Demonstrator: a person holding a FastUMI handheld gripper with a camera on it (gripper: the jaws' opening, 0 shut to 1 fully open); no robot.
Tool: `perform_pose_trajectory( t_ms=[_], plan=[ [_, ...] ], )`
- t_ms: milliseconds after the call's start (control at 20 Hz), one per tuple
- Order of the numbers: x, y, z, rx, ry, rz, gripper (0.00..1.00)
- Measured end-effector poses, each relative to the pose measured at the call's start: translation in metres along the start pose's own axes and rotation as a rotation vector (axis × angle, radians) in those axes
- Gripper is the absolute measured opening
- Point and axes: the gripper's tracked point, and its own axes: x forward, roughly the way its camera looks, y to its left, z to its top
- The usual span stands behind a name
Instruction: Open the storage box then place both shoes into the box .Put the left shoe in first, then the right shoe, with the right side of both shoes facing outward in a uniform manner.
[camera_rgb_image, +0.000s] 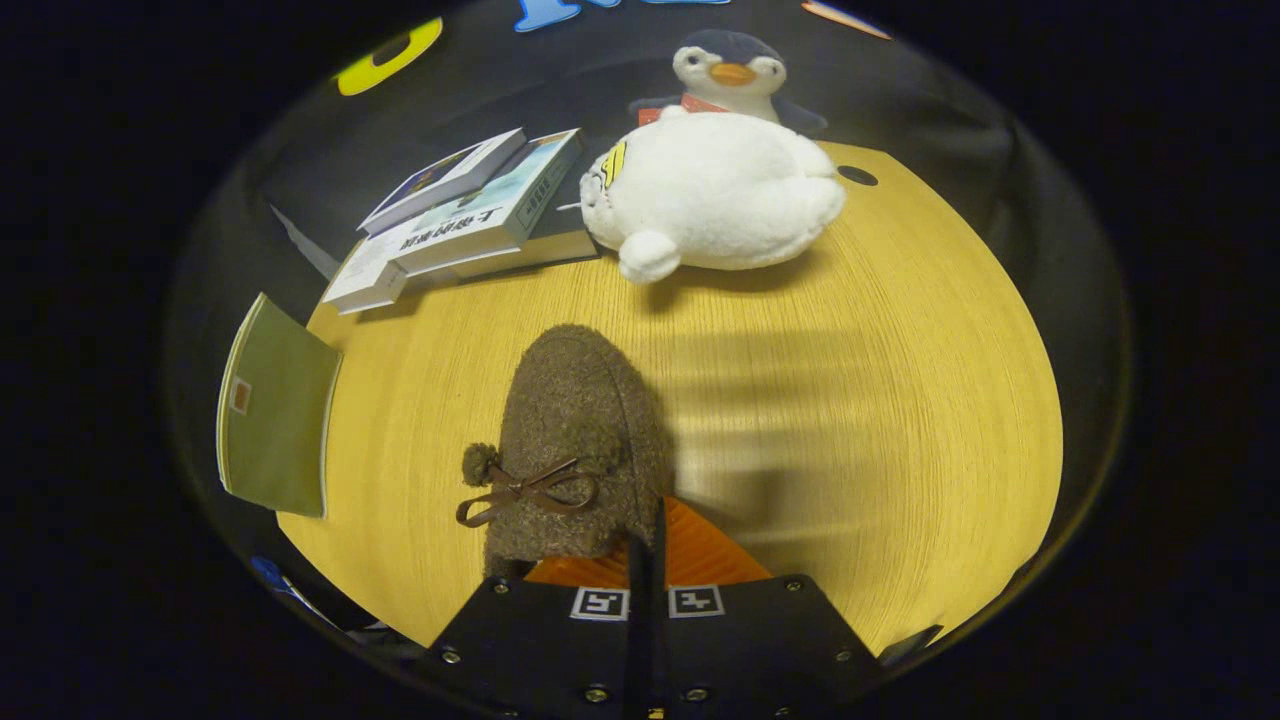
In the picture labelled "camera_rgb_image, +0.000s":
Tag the white book with photo cover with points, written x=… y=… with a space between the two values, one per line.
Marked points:
x=440 y=185

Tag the white book with text cover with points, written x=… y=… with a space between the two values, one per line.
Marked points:
x=365 y=280

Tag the blue plastic object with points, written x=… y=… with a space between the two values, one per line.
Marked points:
x=268 y=572

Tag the grey penguin plush toy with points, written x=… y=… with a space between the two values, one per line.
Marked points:
x=700 y=65

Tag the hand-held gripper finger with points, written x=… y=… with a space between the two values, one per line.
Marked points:
x=637 y=640
x=661 y=640

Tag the brown fuzzy shoe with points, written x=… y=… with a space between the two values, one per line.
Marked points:
x=580 y=400

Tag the black backdrop cloth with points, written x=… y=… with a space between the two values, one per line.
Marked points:
x=940 y=100

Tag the book with sky cover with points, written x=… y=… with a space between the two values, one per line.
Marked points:
x=480 y=225

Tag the green fabric storage box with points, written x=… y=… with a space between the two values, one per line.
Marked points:
x=280 y=420

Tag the white duck plush toy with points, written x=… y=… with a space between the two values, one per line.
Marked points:
x=720 y=190

